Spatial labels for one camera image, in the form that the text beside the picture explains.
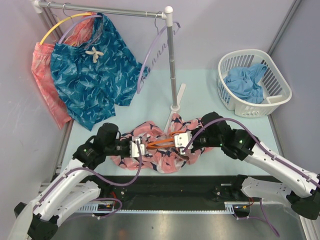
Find orange plastic hanger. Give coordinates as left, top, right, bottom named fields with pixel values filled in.
left=146, top=131, right=184, bottom=150

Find pink shark print shorts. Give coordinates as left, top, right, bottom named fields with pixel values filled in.
left=121, top=113, right=212, bottom=174

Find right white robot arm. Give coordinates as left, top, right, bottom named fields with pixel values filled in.
left=184, top=112, right=320, bottom=220

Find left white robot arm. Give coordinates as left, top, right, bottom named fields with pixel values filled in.
left=8, top=123, right=135, bottom=240

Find blue fish print shorts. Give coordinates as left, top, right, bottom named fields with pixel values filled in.
left=50, top=13, right=148, bottom=131

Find empty lilac plastic hanger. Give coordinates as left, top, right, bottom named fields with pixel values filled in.
left=136, top=20, right=169, bottom=94

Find coral pink tie-dye shorts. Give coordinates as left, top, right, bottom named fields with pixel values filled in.
left=31, top=18, right=94, bottom=129

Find lilac hanger with blue shorts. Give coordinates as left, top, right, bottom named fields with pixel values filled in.
left=58, top=14, right=103, bottom=44

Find yellow plastic hanger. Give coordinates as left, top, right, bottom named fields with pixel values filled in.
left=33, top=0, right=92, bottom=45

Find light blue garment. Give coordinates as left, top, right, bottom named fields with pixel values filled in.
left=223, top=63, right=268, bottom=104

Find white plastic laundry basket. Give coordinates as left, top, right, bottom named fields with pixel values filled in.
left=217, top=49, right=292, bottom=118

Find white clothes rack stand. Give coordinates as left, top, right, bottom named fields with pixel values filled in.
left=29, top=0, right=187, bottom=136

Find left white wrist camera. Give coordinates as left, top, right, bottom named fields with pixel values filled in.
left=129, top=137, right=146, bottom=158

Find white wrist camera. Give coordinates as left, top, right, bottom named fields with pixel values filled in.
left=129, top=137, right=146, bottom=158
left=173, top=131, right=193, bottom=149

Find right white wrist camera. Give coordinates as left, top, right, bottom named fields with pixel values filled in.
left=173, top=131, right=193, bottom=149

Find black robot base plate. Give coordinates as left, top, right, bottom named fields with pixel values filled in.
left=91, top=176, right=259, bottom=211

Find white slotted cable duct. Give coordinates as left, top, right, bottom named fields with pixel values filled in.
left=72, top=201, right=241, bottom=215

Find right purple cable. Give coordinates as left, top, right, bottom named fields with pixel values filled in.
left=179, top=117, right=320, bottom=237

